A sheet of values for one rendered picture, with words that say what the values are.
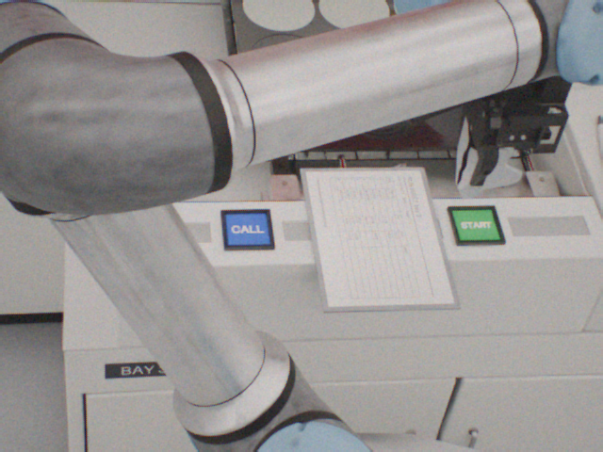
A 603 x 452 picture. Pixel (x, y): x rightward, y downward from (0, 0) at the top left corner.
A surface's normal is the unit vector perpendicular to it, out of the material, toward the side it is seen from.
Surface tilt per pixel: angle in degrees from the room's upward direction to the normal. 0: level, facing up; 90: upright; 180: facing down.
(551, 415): 90
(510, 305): 90
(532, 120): 90
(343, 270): 0
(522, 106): 0
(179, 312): 72
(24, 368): 0
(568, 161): 90
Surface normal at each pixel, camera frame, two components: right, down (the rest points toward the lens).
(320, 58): 0.24, -0.52
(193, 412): -0.67, 0.02
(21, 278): 0.12, 0.75
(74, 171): -0.12, 0.54
